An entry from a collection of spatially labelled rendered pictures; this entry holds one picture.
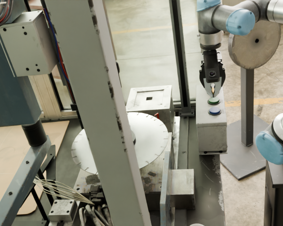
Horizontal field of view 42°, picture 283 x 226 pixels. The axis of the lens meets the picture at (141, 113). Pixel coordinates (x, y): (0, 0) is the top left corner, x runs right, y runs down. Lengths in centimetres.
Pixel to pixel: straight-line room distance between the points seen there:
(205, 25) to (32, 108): 60
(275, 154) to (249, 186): 119
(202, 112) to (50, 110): 76
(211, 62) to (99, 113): 91
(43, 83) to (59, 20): 142
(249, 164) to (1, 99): 183
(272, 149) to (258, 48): 108
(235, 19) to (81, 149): 63
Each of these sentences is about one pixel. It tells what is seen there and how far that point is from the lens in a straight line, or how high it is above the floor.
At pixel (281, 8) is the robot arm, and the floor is 129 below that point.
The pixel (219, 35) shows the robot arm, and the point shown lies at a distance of 124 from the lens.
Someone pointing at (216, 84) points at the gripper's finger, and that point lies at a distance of 133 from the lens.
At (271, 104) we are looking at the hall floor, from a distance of 305.
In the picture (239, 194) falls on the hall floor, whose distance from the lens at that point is 231.
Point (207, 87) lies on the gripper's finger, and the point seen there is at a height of 101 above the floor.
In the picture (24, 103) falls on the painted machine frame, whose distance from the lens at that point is 92.
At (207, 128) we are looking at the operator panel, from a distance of 136.
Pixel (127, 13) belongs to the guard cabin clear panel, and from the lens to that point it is 151.
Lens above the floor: 170
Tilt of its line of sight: 34 degrees down
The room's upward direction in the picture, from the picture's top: 11 degrees counter-clockwise
